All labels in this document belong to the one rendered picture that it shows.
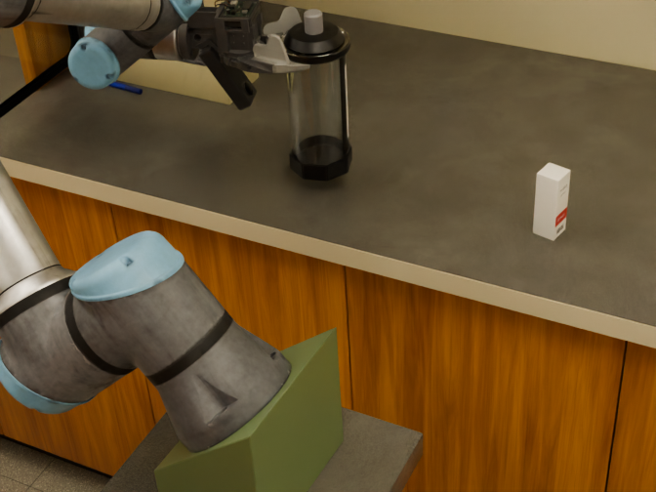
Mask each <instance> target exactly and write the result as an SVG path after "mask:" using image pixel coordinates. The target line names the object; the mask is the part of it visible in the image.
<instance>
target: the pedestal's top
mask: <svg viewBox="0 0 656 492"><path fill-rule="evenodd" d="M342 419H343V435H344V441H343V442H342V443H341V445H340V446H339V448H338V449H337V450H336V452H335V453H334V455H333V456H332V458H331V459H330V460H329V462H328V463H327V465H326V466H325V467H324V469H323V470H322V472H321V473H320V475H319V476H318V477H317V479H316V480H315V482H314V483H313V484H312V486H311V487H310V489H309V490H308V492H402V490H403V489H404V487H405V485H406V483H407V482H408V480H409V478H410V476H411V475H412V473H413V471H414V469H415V468H416V467H417V465H418V463H419V462H420V460H421V458H422V456H423V455H424V438H423V434H422V433H421V432H418V431H415V430H410V429H407V428H405V427H402V426H399V425H396V424H393V423H390V422H386V421H383V420H380V419H377V418H374V417H371V416H368V415H365V414H362V413H359V412H356V411H353V410H350V409H347V408H344V407H342ZM179 441H180V440H179V439H178V437H177V435H176V432H175V430H174V428H173V425H172V423H171V421H170V418H169V416H168V413H167V412H166V413H165V414H164V415H163V417H162V418H161V419H160V420H159V421H158V423H157V424H156V425H155V426H154V428H153V429H152V430H151V431H150V432H149V434H148V435H147V436H146V437H145V438H144V440H143V441H142V442H141V443H140V445H139V446H138V447H137V448H136V450H135V451H134V452H133V453H132V454H131V456H130V457H129V458H128V459H127V460H126V462H125V463H124V464H123V465H122V466H121V468H120V469H119V470H118V471H117V473H116V474H115V475H114V476H113V477H112V479H111V480H110V481H109V482H108V483H107V485H106V486H105V487H104V488H103V489H102V491H101V492H158V489H157V484H156V479H155V474H154V470H155V469H156V468H157V467H158V466H159V464H160V463H161V462H162V461H163V460H164V458H165V457H166V456H167V455H168V454H169V453H170V451H171V450H172V449H173V448H174V447H175V445H176V444H177V443H178V442H179Z"/></svg>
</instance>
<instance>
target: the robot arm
mask: <svg viewBox="0 0 656 492"><path fill-rule="evenodd" d="M218 1H224V2H221V4H217V5H216V2H218ZM201 5H202V0H0V27H3V28H12V27H16V26H18V25H20V24H22V23H23V22H25V21H34V22H45V23H56V24H67V25H79V26H85V37H84V38H81V39H80V40H78V41H77V42H76V44H75V46H74V47H73V48H72V50H71V51H70V53H69V56H68V68H69V71H70V73H71V75H72V76H73V78H74V79H75V80H76V81H77V82H78V83H79V84H80V85H82V86H84V87H86V88H88V89H92V90H99V89H103V88H105V87H107V86H108V85H109V84H112V83H114V82H115V81H116V80H117V79H118V77H119V75H121V74H122V73H123V72H124V71H125V70H126V69H128V68H129V67H130V66H131V65H132V64H134V63H135V62H136V61H138V60H139V59H145V60H165V61H183V60H195V59H196V57H197V55H198V52H199V49H201V52H200V54H199V57H200V59H202V60H203V62H204V63H205V64H206V66H207V67H208V68H209V70H210V71H211V72H212V74H213V75H214V77H215V78H216V79H217V81H218V82H219V83H220V85H221V86H222V87H223V89H224V90H225V92H226V93H227V94H228V96H229V97H230V99H231V100H232V101H233V103H234V104H235V105H236V107H237V108H238V109H239V110H243V109H245V108H247V107H249V106H251V104H252V102H253V99H254V97H255V96H256V93H257V90H256V88H255V87H254V86H253V84H252V83H251V82H250V80H249V79H248V77H247V76H246V75H245V73H244V72H243V71H247V72H252V73H266V74H272V73H291V72H300V71H303V70H306V69H309V68H310V64H302V63H296V62H293V61H290V60H289V58H288V55H287V52H286V50H285V47H284V44H283V42H282V40H281V38H280V36H281V35H282V34H283V33H284V32H286V31H287V30H289V29H291V28H292V27H293V26H294V25H296V24H297V23H300V22H302V21H301V18H300V15H299V13H298V10H297V9H296V8H295V7H286V8H285V9H284V10H283V12H282V14H281V17H280V19H279V20H278V21H273V22H269V23H267V24H266V25H265V26H264V29H262V24H263V23H264V19H263V11H261V6H260V0H217V1H215V7H201ZM218 5H220V6H219V7H217V6H218ZM0 337H1V340H0V382H1V384H2V385H3V387H4V388H5V389H6V391H7V392H8V393H9V394H10V395H11V396H12V397H13V398H14V399H15V400H17V401H18V402H19V403H21V404H22V405H24V406H26V407H28V408H30V409H35V410H37V411H38V412H40V413H45V414H59V413H64V412H67V411H69V410H71V409H73V408H74V407H76V406H78V405H81V404H84V403H87V402H89V401H90V400H92V399H93V398H94V397H95V396H96V395H97V394H98V393H99V392H101V391H102V390H104V389H106V388H108V387H109V386H111V385H112V384H114V383H115V382H117V381H118V380H120V379H121V378H123V377H124V376H126V375H128V374H129V373H131V372H132V371H134V370H135V369H137V368H139V369H140V370H141V371H142V372H143V374H144V375H145V376H146V377H147V378H148V379H149V380H150V382H151V383H152V384H153V385H154V386H155V388H156V389H157V390H158V392H159V394H160V396H161V399H162V401H163V404H164V406H165V408H166V411H167V413H168V416H169V418H170V421H171V423H172V425H173V428H174V430H175V432H176V435H177V437H178V439H179V440H180V441H181V442H182V444H183V445H184V446H185V447H186V448H187V450H188V451H189V452H191V453H197V452H201V451H204V450H207V449H209V448H211V447H213V446H215V445H217V444H218V443H220V442H222V441H223V440H225V439H226V438H228V437H229V436H231V435H232V434H234V433H235V432H236V431H238V430H239V429H241V428H242V427H243V426H244V425H246V424H247V423H248V422H249V421H250V420H252V419H253V418H254V417H255V416H256V415H257V414H258V413H259V412H260V411H261V410H263V409H264V408H265V407H266V406H267V404H268V403H269V402H270V401H271V400H272V399H273V398H274V397H275V396H276V394H277V393H278V392H279V391H280V390H281V388H282V387H283V385H284V384H285V382H286V381H287V379H288V377H289V375H290V373H291V369H292V366H291V364H290V363H289V361H288V360H287V359H286V358H285V357H284V355H283V354H282V353H281V352H280V351H279V350H278V349H277V348H274V347H273V346H271V345H270V344H268V343H267V342H265V341H263V340H262V339H260V338H259V337H257V336H255V335H254V334H252V333H251V332H249V331H248V330H246V329H244V328H243V327H241V326H240V325H238V324H237V323H236V322H235V321H234V319H233V318H232V317H231V316H230V315H229V313H228V312H227V311H226V310H225V308H224V307H223V306H222V305H221V304H220V302H219V301H218V300H217V299H216V298H215V296H214V295H213V294H212V293H211V292H210V290H209V289H208V288H207V287H206V286H205V284H204V283H203V282H202V281H201V280H200V278H199V277H198V276H197V275H196V274H195V272H194V271H193V270H192V269H191V267H190V266H189V265H188V264H187V263H186V261H185V258H184V256H183V255H182V253H181V252H179V251H178V250H175V249H174V247H173V246H172V245H171V244H170V243H169V242H168V241H167V240H166V239H165V238H164V236H162V235H161V234H160V233H158V232H155V231H150V230H147V231H142V232H138V233H136V234H133V235H131V236H129V237H127V238H125V239H123V240H121V241H119V242H117V243H115V244H114V245H112V246H110V247H109V248H107V249H106V250H104V251H103V252H102V253H101V254H99V255H97V256H95V257H94V258H93V259H92V260H90V261H89V262H88V263H86V264H85V265H83V266H82V267H81V268H79V269H78V270H77V271H75V270H71V269H67V268H64V267H62V266H61V264H60V262H59V260H58V259H57V257H56V255H55V254H54V252H53V250H52V248H51V247H50V245H49V243H48V241H47V240H46V238H45V236H44V235H43V233H42V231H41V229H40V228H39V226H38V224H37V223H36V222H35V220H34V218H33V216H32V215H31V213H30V211H29V210H28V208H27V206H26V204H25V203H24V201H23V199H22V197H21V195H20V193H19V191H18V190H17V188H16V186H15V185H14V183H13V181H12V179H11V178H10V176H9V174H8V172H7V171H6V169H5V167H4V165H3V164H2V162H1V160H0Z"/></svg>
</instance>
